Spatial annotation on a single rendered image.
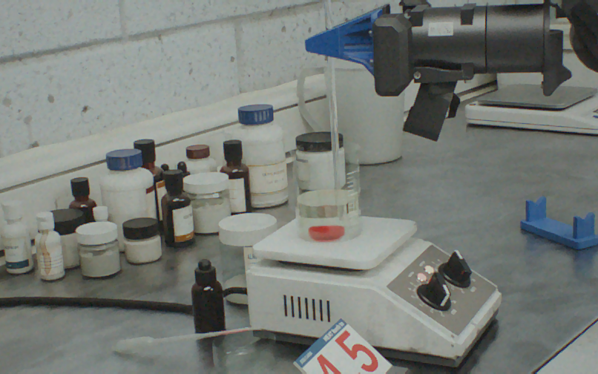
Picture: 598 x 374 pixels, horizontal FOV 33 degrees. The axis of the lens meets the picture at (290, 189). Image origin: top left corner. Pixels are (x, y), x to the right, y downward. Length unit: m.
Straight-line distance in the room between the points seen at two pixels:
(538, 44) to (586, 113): 0.88
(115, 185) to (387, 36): 0.49
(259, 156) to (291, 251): 0.44
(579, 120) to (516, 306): 0.73
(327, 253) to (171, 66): 0.61
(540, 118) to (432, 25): 0.87
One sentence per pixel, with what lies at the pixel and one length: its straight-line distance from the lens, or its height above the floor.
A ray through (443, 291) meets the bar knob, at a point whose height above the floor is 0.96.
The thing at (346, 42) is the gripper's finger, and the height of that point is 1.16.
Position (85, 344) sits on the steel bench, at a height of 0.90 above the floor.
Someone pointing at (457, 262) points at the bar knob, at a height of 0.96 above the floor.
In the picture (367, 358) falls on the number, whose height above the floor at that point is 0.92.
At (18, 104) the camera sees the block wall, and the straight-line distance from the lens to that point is 1.27.
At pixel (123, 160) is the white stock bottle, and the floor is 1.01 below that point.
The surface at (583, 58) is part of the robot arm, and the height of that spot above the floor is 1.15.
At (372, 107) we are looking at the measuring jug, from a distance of 1.51.
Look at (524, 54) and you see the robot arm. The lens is 0.85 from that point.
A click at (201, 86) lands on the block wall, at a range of 1.48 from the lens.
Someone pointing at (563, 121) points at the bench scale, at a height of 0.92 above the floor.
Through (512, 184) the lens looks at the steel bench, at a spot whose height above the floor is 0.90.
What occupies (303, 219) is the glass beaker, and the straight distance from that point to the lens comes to 0.91.
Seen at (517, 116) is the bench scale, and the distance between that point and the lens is 1.73.
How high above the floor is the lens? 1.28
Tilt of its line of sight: 15 degrees down
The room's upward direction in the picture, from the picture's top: 4 degrees counter-clockwise
